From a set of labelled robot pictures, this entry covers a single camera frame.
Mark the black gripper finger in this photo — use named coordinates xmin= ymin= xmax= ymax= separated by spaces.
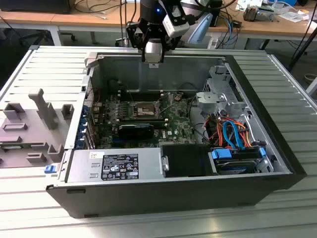
xmin=125 ymin=21 xmax=150 ymax=63
xmin=158 ymin=31 xmax=184 ymax=64

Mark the silver CPU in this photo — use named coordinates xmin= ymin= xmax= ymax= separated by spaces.
xmin=144 ymin=53 xmax=164 ymax=68

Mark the metal locking lever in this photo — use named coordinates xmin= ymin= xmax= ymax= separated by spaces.
xmin=126 ymin=83 xmax=136 ymax=107

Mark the black RAM slot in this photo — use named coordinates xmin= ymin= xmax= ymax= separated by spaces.
xmin=118 ymin=92 xmax=164 ymax=97
xmin=119 ymin=97 xmax=164 ymax=102
xmin=119 ymin=94 xmax=164 ymax=99
xmin=118 ymin=89 xmax=164 ymax=94

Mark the CPU socket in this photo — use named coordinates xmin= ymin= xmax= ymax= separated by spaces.
xmin=132 ymin=99 xmax=163 ymax=118

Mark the white power strip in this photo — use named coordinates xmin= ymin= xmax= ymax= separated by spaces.
xmin=207 ymin=37 xmax=219 ymax=50

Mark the wooden desk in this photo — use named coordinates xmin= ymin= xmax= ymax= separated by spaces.
xmin=208 ymin=3 xmax=317 ymax=50
xmin=0 ymin=4 xmax=146 ymax=48

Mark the green RAM stick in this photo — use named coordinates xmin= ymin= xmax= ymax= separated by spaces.
xmin=0 ymin=145 xmax=32 ymax=152
xmin=118 ymin=117 xmax=166 ymax=125

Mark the green motherboard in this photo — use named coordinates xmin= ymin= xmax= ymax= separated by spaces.
xmin=91 ymin=90 xmax=199 ymax=150

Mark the black graphics card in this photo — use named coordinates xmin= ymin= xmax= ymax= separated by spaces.
xmin=117 ymin=123 xmax=155 ymax=140

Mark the silver drive cage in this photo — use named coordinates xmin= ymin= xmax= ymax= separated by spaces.
xmin=202 ymin=64 xmax=251 ymax=119

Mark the white cardboard box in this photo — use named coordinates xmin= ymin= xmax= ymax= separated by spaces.
xmin=237 ymin=0 xmax=264 ymax=11

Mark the metal heat sink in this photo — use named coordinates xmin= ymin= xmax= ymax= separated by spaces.
xmin=242 ymin=5 xmax=260 ymax=22

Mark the silver power supply unit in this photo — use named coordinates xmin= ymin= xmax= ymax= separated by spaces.
xmin=65 ymin=148 xmax=165 ymax=183

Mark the black plastic shroud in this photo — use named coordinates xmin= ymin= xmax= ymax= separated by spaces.
xmin=160 ymin=144 xmax=219 ymax=178

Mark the silver metal part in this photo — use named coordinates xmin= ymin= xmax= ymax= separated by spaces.
xmin=257 ymin=7 xmax=275 ymax=22

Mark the black flat device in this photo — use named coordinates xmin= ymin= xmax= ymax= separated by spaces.
xmin=0 ymin=0 xmax=74 ymax=14

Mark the hard disk with blue carrier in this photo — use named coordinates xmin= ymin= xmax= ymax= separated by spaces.
xmin=209 ymin=146 xmax=267 ymax=176

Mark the grey parts rack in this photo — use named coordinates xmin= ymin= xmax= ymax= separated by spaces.
xmin=0 ymin=88 xmax=75 ymax=169

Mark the clear plastic bag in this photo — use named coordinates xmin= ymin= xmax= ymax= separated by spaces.
xmin=278 ymin=8 xmax=310 ymax=23

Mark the black tripod leg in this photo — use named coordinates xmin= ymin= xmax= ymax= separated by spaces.
xmin=288 ymin=22 xmax=317 ymax=71

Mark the black PC case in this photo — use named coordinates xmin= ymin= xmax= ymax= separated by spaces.
xmin=46 ymin=51 xmax=308 ymax=219

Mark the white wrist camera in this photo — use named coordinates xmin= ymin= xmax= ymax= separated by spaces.
xmin=162 ymin=4 xmax=191 ymax=38

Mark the black wire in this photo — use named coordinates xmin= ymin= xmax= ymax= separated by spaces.
xmin=188 ymin=98 xmax=211 ymax=145

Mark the orange wire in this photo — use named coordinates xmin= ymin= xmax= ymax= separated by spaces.
xmin=215 ymin=120 xmax=225 ymax=148
xmin=235 ymin=120 xmax=252 ymax=149

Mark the blue wire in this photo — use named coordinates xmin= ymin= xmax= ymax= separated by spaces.
xmin=222 ymin=119 xmax=246 ymax=151

